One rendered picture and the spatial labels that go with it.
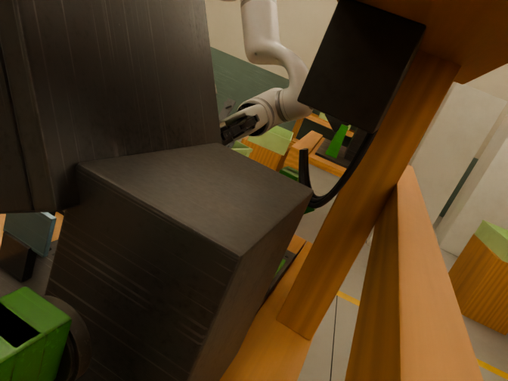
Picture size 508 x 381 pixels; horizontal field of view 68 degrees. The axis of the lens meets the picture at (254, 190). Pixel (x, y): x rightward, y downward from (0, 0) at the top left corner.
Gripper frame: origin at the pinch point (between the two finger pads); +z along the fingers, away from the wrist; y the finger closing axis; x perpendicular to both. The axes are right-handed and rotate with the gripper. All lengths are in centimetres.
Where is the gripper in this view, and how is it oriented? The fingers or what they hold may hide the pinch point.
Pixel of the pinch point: (216, 140)
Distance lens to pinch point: 72.8
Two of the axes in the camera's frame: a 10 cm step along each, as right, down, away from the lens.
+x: 4.4, 8.7, 2.0
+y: 7.9, -2.7, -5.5
